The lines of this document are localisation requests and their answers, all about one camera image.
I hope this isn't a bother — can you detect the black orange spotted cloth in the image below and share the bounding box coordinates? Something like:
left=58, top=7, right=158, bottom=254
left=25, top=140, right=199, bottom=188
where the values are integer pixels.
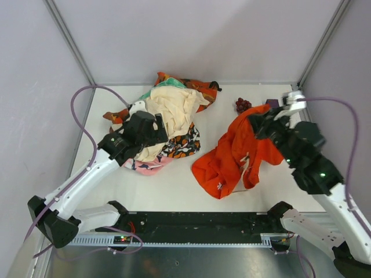
left=160, top=123, right=201, bottom=159

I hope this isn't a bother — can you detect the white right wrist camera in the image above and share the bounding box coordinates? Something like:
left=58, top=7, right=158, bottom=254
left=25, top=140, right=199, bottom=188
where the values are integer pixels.
left=274, top=90, right=307, bottom=120

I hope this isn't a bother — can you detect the red grape bunch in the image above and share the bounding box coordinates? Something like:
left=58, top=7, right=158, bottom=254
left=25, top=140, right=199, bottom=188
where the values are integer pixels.
left=235, top=98, right=252, bottom=114

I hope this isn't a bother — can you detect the purple small block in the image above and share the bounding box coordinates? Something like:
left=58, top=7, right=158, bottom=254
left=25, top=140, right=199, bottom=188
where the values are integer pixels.
left=265, top=99, right=279, bottom=108

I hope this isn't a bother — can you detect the bright orange cloth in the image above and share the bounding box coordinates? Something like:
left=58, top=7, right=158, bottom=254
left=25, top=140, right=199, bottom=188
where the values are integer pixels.
left=191, top=104, right=283, bottom=199

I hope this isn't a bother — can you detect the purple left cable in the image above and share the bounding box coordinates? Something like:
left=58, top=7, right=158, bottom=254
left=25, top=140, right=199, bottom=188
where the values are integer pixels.
left=23, top=84, right=144, bottom=261

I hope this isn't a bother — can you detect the cream yellow cloth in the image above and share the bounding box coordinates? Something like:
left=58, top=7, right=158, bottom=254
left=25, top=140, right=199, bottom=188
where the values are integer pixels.
left=134, top=86, right=209, bottom=162

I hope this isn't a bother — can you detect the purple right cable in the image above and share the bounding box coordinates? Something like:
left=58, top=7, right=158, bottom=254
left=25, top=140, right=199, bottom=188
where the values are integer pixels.
left=295, top=97, right=371, bottom=278

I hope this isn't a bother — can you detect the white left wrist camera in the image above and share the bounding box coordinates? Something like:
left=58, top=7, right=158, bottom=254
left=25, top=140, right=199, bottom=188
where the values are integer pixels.
left=128, top=100, right=147, bottom=120

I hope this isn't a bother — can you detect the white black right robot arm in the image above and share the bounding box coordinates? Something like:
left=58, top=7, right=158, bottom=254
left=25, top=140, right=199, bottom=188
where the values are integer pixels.
left=247, top=108, right=370, bottom=277

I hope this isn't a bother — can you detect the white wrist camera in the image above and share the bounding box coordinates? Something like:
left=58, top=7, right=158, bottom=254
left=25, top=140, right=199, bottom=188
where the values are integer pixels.
left=128, top=100, right=147, bottom=120
left=274, top=90, right=307, bottom=120

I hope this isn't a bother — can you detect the orange camouflage patterned cloth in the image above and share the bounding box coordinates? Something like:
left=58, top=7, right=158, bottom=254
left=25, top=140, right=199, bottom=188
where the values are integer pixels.
left=103, top=72, right=222, bottom=124

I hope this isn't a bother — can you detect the green tie-dye cloth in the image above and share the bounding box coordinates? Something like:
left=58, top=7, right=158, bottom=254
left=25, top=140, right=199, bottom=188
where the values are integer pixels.
left=139, top=78, right=186, bottom=100

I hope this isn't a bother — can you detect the purple cable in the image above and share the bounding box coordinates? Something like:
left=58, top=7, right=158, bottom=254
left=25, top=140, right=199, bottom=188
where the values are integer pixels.
left=23, top=84, right=144, bottom=261
left=295, top=97, right=371, bottom=278

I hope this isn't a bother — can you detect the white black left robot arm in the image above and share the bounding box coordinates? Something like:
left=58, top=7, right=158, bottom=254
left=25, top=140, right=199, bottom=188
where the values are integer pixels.
left=27, top=111, right=168, bottom=248

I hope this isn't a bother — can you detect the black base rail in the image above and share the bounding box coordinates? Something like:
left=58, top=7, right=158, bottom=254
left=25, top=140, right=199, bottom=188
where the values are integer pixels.
left=114, top=211, right=288, bottom=244

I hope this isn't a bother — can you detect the pink patterned cloth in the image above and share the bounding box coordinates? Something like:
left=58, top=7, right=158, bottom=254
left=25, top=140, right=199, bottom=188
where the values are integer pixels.
left=123, top=155, right=173, bottom=176

